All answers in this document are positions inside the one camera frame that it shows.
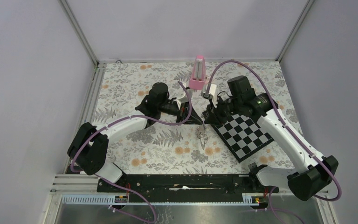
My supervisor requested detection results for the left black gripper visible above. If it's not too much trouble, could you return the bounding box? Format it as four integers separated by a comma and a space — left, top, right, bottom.
158, 99, 202, 126

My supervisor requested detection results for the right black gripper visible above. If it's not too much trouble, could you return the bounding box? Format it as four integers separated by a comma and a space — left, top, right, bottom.
204, 95, 242, 126

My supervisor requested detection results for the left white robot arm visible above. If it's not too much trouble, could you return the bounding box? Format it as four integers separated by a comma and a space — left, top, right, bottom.
67, 82, 203, 192

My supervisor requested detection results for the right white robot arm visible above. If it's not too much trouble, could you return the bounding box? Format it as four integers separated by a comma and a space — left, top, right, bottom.
201, 76, 338, 201

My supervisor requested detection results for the black white chessboard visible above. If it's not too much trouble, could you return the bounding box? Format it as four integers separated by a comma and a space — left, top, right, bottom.
212, 115, 274, 162

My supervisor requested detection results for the pink metronome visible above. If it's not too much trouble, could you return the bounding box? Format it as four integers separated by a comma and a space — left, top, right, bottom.
188, 55, 206, 90

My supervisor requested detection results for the floral patterned table mat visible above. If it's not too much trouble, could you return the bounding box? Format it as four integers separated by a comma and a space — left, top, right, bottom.
92, 62, 301, 174

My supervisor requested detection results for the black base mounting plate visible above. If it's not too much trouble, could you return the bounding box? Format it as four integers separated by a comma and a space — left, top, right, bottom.
96, 174, 279, 203

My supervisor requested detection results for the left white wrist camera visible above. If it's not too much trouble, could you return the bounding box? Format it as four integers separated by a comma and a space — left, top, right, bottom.
176, 88, 192, 108

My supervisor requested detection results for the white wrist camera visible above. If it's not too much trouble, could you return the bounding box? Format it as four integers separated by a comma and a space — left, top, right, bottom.
176, 88, 192, 108
201, 84, 217, 99

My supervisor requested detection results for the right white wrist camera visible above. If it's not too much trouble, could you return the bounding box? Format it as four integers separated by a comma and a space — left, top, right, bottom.
201, 84, 217, 99

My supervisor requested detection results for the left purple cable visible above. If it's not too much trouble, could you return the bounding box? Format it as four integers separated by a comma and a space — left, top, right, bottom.
70, 81, 193, 223

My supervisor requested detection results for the purple cable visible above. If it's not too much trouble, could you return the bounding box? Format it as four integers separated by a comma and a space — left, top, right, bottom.
204, 60, 342, 224
70, 81, 193, 223

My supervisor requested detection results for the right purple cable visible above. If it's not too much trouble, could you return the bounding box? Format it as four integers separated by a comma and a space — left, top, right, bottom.
204, 60, 342, 224

